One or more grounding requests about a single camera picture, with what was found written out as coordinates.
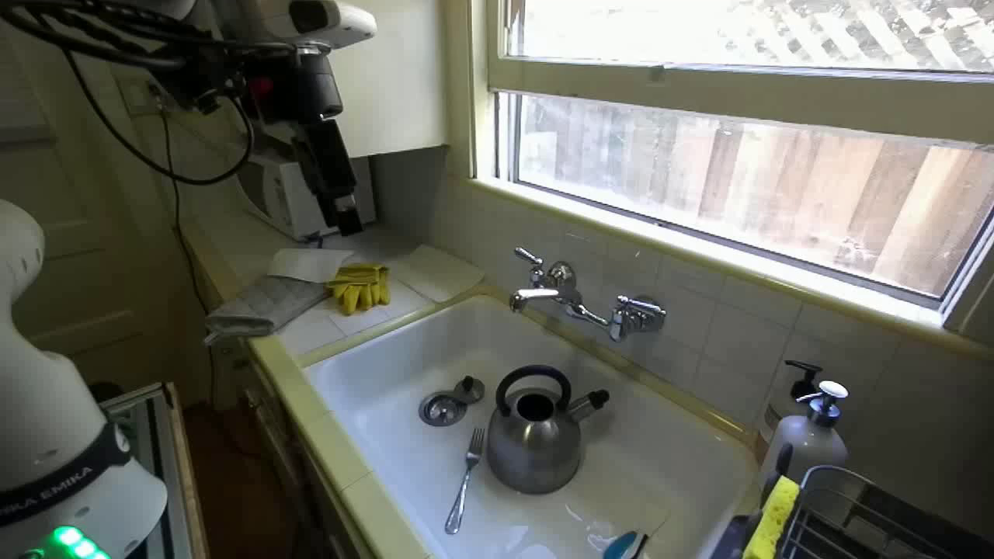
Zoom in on metal sink stopper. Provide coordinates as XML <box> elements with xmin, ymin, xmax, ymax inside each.
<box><xmin>451</xmin><ymin>373</ymin><xmax>488</xmax><ymax>407</ymax></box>

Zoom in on large kitchen window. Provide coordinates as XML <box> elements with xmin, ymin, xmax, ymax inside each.
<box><xmin>444</xmin><ymin>0</ymin><xmax>994</xmax><ymax>344</ymax></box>

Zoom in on cream cabinet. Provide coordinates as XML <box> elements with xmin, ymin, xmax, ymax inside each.
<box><xmin>204</xmin><ymin>338</ymin><xmax>360</xmax><ymax>559</ymax></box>
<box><xmin>328</xmin><ymin>0</ymin><xmax>451</xmax><ymax>162</ymax></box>

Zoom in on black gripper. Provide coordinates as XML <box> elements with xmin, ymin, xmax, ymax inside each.
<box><xmin>291</xmin><ymin>47</ymin><xmax>365</xmax><ymax>239</ymax></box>

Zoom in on stainless steel kettle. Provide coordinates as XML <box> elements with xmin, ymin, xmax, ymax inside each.
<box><xmin>484</xmin><ymin>364</ymin><xmax>616</xmax><ymax>498</ymax></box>

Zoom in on chrome wall faucet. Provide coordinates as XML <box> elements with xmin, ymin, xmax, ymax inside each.
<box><xmin>506</xmin><ymin>245</ymin><xmax>669</xmax><ymax>344</ymax></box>

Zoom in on cream panel door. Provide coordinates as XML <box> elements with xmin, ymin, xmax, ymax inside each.
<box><xmin>0</xmin><ymin>28</ymin><xmax>210</xmax><ymax>396</ymax></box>

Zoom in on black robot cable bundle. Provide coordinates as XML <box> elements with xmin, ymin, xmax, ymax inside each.
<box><xmin>0</xmin><ymin>0</ymin><xmax>313</xmax><ymax>190</ymax></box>

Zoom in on white ceramic sink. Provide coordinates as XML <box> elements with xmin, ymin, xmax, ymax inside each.
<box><xmin>300</xmin><ymin>293</ymin><xmax>763</xmax><ymax>559</ymax></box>

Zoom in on wooden fence outside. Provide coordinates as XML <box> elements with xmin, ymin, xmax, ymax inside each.
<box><xmin>517</xmin><ymin>95</ymin><xmax>994</xmax><ymax>298</ymax></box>

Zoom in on round sink drain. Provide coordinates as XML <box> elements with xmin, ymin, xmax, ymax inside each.
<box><xmin>415</xmin><ymin>388</ymin><xmax>467</xmax><ymax>428</ymax></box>

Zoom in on cream lower cabinet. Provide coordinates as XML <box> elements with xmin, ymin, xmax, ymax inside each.
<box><xmin>204</xmin><ymin>338</ymin><xmax>360</xmax><ymax>559</ymax></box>

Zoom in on cream upper cabinet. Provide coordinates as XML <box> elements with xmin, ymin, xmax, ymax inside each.
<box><xmin>328</xmin><ymin>0</ymin><xmax>451</xmax><ymax>162</ymax></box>

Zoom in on gray dish cloth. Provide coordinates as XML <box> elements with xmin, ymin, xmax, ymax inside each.
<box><xmin>202</xmin><ymin>272</ymin><xmax>331</xmax><ymax>347</ymax></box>

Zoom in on white soap pump bottle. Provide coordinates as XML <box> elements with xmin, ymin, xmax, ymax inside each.
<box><xmin>762</xmin><ymin>379</ymin><xmax>852</xmax><ymax>500</ymax></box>

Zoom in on dark soap pump bottle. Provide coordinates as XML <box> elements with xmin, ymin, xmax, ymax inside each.
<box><xmin>770</xmin><ymin>358</ymin><xmax>825</xmax><ymax>428</ymax></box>

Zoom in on metal fork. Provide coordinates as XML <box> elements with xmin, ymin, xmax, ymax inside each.
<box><xmin>440</xmin><ymin>426</ymin><xmax>488</xmax><ymax>538</ymax></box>

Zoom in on metal cart frame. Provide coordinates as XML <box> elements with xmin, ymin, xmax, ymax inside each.
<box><xmin>104</xmin><ymin>382</ymin><xmax>210</xmax><ymax>559</ymax></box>

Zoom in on blue plastic utensil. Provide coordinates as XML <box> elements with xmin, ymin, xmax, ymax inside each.
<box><xmin>599</xmin><ymin>528</ymin><xmax>652</xmax><ymax>559</ymax></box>

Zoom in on white box appliance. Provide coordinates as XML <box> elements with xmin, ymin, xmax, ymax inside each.
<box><xmin>238</xmin><ymin>152</ymin><xmax>378</xmax><ymax>241</ymax></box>

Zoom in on wall outlet plate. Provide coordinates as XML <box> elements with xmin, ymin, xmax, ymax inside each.
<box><xmin>112</xmin><ymin>70</ymin><xmax>168</xmax><ymax>117</ymax></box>

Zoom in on dark dish rack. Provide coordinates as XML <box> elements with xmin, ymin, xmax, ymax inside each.
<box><xmin>712</xmin><ymin>463</ymin><xmax>994</xmax><ymax>559</ymax></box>

